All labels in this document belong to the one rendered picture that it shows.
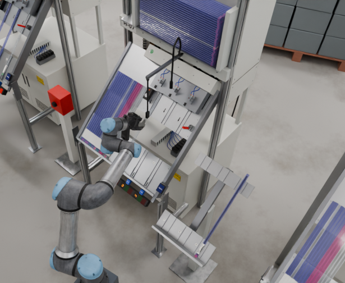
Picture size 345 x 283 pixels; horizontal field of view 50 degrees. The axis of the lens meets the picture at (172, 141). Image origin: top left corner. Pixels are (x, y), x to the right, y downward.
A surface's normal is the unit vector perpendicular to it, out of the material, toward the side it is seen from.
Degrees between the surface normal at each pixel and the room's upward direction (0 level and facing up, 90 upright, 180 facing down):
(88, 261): 7
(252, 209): 0
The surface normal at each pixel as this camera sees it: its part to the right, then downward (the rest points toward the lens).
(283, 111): 0.05, -0.66
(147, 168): -0.40, -0.11
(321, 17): -0.29, 0.71
